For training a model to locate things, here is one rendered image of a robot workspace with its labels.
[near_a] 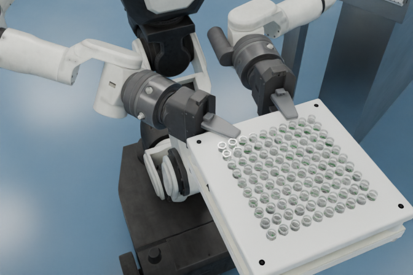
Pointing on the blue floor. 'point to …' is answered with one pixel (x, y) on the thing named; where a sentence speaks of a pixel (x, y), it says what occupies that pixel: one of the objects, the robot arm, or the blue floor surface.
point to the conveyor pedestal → (366, 68)
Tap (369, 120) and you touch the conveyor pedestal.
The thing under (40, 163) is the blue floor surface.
